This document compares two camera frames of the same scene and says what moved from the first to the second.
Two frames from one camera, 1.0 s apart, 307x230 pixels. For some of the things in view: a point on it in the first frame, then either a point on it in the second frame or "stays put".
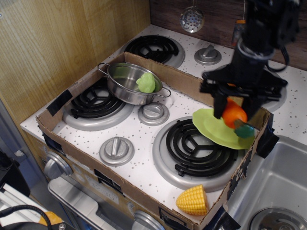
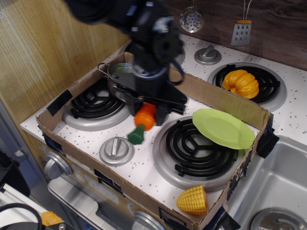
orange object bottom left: [53, 219] stays put
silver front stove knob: [117, 152] stays put
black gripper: [247, 76] -> [151, 87]
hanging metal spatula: [239, 28] stays put
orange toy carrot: [235, 117] -> [144, 118]
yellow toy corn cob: [194, 201] stays put
